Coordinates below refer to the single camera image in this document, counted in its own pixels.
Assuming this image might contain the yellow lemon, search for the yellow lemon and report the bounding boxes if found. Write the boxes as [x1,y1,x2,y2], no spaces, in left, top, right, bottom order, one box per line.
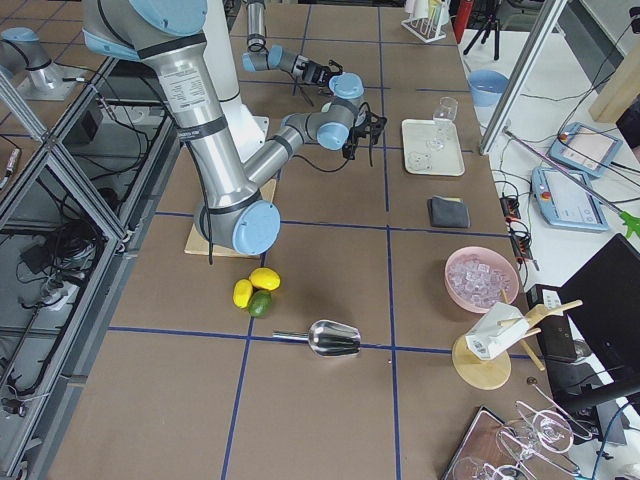
[232,279,254,309]
[248,267,281,291]

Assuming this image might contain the cream bear serving tray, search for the cream bear serving tray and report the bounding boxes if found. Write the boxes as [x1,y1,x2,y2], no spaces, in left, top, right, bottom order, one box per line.
[401,119,465,177]

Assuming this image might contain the clear wine glass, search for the clear wine glass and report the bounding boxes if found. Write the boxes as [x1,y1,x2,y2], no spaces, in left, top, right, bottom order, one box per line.
[426,96,458,152]

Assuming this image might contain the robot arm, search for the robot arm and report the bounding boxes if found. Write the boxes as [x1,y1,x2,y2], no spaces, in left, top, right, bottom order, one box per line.
[83,1,387,255]
[242,0,344,88]

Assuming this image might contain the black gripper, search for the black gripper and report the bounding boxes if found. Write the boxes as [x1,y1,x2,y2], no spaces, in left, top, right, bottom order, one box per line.
[343,102,388,160]
[301,59,344,87]

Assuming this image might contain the blue teach pendant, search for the blue teach pendant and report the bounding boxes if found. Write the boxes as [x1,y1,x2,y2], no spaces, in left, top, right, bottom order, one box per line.
[531,167,609,232]
[548,122,623,178]

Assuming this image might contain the hanging wine glasses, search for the hanging wine glasses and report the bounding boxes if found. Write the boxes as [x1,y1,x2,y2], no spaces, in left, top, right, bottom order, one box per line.
[442,395,593,479]

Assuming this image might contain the wooden cutting board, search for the wooden cutting board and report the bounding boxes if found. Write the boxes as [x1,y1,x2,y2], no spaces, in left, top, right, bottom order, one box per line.
[184,179,281,258]

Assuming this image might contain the ice cubes in bowl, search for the ice cubes in bowl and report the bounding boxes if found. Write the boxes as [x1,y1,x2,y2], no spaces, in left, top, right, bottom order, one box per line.
[448,253,516,306]

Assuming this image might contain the pink bowl with ice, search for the pink bowl with ice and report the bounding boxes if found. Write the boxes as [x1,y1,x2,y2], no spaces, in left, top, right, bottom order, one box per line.
[444,245,521,315]

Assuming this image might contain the blue bowl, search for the blue bowl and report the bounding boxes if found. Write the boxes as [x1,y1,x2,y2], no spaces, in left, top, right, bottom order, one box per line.
[468,69,509,107]

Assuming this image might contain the blue teach pendant far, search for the blue teach pendant far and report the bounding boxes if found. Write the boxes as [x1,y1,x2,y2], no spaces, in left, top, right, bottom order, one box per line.
[548,122,623,178]

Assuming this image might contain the light blue plastic cup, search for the light blue plastic cup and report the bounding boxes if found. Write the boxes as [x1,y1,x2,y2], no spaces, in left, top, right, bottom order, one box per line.
[328,72,364,100]

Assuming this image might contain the blue teach pendant near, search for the blue teach pendant near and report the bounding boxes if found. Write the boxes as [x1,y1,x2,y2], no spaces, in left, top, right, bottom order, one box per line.
[531,167,609,232]

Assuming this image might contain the red cylinder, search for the red cylinder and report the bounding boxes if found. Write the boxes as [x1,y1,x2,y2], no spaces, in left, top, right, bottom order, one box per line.
[453,0,474,44]

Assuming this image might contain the metal ice scoop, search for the metal ice scoop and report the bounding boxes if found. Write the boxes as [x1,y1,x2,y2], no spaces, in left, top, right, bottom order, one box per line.
[272,319,361,357]

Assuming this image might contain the wooden upright board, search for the wooden upright board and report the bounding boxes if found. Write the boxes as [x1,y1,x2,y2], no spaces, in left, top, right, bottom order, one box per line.
[589,43,640,123]

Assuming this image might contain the grey folded cloth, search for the grey folded cloth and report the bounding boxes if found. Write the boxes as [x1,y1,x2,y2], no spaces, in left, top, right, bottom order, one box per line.
[427,196,471,228]

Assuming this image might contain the white wire cup rack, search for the white wire cup rack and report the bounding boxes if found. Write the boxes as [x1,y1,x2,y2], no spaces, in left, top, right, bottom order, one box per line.
[401,0,450,44]

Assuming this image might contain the metal rod green tip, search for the metal rod green tip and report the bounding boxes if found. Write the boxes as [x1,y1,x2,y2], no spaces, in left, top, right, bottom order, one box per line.
[502,127,639,238]

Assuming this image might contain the wooden round stand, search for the wooden round stand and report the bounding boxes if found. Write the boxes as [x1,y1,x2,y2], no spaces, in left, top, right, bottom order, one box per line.
[452,300,583,390]

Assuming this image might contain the black camera tripod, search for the black camera tripod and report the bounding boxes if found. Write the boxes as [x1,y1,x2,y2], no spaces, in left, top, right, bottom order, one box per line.
[463,0,501,61]

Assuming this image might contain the white paper carton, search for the white paper carton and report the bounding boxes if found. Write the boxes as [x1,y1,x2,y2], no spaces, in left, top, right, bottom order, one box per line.
[464,302,529,361]

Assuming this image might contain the aluminium frame post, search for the aluminium frame post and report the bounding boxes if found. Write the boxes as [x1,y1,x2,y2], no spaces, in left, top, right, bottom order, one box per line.
[479,0,568,155]

